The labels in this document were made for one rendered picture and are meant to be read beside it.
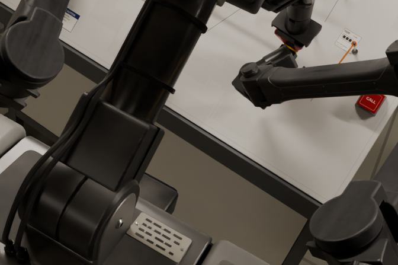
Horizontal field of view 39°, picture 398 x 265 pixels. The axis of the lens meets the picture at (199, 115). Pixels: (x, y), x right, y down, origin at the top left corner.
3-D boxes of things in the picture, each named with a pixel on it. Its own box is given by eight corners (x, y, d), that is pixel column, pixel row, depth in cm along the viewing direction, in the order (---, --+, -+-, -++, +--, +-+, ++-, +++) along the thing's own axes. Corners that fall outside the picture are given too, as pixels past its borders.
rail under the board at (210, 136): (321, 228, 143) (330, 213, 139) (-7, 18, 176) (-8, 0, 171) (329, 214, 147) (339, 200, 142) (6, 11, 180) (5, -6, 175)
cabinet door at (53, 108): (132, 188, 189) (148, 106, 162) (15, 108, 205) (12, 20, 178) (135, 185, 191) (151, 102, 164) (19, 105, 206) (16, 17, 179)
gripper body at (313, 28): (285, 8, 134) (288, -10, 127) (321, 29, 131) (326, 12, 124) (269, 27, 132) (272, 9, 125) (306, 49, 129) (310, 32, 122)
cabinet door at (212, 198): (269, 286, 174) (311, 212, 147) (131, 190, 189) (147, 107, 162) (273, 280, 175) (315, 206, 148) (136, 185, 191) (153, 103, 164)
